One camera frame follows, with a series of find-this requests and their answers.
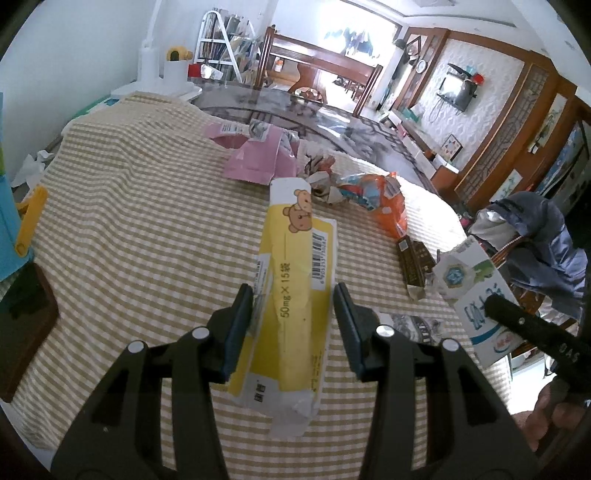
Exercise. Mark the white blue milk carton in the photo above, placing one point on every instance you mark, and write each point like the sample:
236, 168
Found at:
475, 295

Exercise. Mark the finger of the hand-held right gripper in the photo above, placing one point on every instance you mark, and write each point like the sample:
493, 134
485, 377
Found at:
517, 316

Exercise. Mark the silver packet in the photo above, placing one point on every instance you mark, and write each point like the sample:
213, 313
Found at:
210, 72

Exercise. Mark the yellow checked tablecloth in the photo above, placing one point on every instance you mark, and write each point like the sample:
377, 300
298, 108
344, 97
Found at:
138, 207

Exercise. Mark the wall television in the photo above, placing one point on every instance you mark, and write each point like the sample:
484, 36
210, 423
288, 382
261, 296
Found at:
455, 92

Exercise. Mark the blue grey jacket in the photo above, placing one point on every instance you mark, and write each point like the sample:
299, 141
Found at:
540, 240

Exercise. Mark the person's right hand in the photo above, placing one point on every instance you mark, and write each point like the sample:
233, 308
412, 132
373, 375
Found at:
554, 424

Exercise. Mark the wooden television cabinet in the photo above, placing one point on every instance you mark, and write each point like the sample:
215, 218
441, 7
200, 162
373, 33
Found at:
425, 147

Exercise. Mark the white desk lamp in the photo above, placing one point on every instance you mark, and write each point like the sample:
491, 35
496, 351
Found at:
150, 64

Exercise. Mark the red container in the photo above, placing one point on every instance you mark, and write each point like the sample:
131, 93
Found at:
194, 71

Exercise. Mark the yellow bear print box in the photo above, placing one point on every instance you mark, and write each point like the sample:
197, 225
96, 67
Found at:
295, 258

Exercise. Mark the small crumpled printed paper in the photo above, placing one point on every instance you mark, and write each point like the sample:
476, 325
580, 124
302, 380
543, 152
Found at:
323, 173

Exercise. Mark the yellow toy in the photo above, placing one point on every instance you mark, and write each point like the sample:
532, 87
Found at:
179, 54

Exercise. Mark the brown chocolate wrapper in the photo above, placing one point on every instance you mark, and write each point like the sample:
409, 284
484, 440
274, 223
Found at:
415, 263

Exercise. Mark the wooden chair with jacket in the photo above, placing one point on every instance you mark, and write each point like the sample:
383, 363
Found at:
508, 251

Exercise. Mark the hanging clothes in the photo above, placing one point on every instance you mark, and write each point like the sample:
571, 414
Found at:
353, 40

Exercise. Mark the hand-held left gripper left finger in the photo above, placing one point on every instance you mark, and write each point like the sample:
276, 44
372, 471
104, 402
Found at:
238, 323

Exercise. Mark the blue toy stand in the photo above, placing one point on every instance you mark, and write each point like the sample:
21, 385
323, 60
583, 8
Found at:
9, 221

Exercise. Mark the wall shelf with items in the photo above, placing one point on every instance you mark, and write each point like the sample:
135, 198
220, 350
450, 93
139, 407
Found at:
466, 74

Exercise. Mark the teal board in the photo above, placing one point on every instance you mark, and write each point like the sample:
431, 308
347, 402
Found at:
94, 106

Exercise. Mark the orange snack bag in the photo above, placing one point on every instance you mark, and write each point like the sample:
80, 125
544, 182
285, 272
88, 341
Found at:
388, 207

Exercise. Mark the torn pink carton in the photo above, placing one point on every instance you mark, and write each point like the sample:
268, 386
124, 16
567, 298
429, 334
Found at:
263, 161

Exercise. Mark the hanging wall scroll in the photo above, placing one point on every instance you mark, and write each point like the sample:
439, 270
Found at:
549, 122

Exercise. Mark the printed paper scrap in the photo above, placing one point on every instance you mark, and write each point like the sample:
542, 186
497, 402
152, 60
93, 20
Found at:
411, 325

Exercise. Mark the white metal rack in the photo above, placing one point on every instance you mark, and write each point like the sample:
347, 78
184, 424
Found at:
226, 46

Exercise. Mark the white cup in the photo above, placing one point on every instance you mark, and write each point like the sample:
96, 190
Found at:
176, 70

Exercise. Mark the small framed picture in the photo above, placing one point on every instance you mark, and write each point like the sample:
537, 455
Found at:
451, 147

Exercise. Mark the round wall clock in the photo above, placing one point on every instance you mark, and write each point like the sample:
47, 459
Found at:
421, 66

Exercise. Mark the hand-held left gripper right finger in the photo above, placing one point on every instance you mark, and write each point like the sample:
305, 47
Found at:
347, 323

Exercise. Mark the white tissue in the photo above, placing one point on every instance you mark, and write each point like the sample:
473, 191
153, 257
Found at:
30, 168

